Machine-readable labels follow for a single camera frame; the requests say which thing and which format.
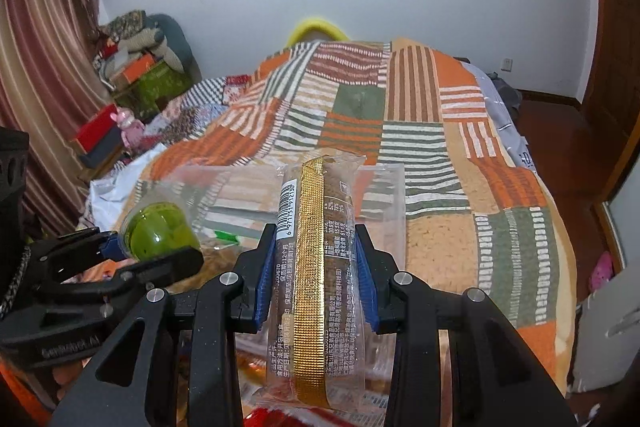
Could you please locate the pink plush toy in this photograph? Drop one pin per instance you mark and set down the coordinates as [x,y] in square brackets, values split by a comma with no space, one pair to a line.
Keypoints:
[129,129]

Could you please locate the red gift box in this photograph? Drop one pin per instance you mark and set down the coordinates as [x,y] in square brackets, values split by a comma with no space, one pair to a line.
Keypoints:
[97,129]

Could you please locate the orange cardboard box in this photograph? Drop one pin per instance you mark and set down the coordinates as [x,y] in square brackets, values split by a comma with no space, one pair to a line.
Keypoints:
[136,68]

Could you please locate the orange patchwork blanket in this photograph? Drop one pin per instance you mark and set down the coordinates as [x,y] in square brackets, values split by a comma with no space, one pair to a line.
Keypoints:
[425,107]

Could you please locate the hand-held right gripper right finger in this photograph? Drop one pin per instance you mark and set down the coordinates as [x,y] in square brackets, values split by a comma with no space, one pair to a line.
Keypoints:
[368,287]

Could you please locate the brown wooden door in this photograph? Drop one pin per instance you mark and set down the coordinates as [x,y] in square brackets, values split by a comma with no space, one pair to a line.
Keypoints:
[617,57]

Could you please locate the floral quilt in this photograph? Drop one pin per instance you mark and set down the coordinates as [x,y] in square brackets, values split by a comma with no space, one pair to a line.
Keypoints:
[190,117]

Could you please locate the orange snack packet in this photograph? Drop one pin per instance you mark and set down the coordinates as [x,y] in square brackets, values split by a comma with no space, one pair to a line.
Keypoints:
[257,364]

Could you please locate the striped brown curtain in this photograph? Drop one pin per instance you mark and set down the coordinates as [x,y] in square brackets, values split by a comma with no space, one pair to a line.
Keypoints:
[40,57]

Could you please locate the gold striped clear snack packet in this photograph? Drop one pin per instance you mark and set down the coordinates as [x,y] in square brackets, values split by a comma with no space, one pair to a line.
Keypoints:
[312,257]

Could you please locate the green patterned box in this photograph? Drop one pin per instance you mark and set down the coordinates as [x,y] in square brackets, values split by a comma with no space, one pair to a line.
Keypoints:
[155,87]

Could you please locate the clear plastic storage box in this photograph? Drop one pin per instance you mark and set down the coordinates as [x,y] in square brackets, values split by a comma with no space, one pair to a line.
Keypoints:
[385,202]

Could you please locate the grey bed sheet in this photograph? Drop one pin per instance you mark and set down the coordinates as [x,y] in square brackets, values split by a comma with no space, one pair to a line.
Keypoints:
[500,107]

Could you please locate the white wall socket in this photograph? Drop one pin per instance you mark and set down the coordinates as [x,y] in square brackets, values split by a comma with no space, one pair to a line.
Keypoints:
[507,65]

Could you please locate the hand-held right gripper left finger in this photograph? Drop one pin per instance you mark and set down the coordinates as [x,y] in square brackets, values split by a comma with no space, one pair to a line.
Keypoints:
[265,279]

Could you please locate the green round snack cup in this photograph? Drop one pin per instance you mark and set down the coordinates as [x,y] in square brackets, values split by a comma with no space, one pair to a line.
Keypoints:
[157,229]

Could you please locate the pink slipper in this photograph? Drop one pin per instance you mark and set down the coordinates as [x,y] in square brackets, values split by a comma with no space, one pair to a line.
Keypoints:
[601,271]

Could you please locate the red snack packet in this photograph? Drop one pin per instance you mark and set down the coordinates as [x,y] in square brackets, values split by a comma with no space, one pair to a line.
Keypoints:
[280,419]

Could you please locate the white cabinet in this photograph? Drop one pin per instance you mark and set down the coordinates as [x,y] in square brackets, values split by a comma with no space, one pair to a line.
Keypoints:
[607,332]

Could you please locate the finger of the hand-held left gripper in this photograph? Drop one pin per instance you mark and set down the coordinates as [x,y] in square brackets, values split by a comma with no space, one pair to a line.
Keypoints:
[165,264]
[111,245]

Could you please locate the white crumpled cloth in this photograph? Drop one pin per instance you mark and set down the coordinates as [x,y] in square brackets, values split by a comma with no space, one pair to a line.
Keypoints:
[117,187]

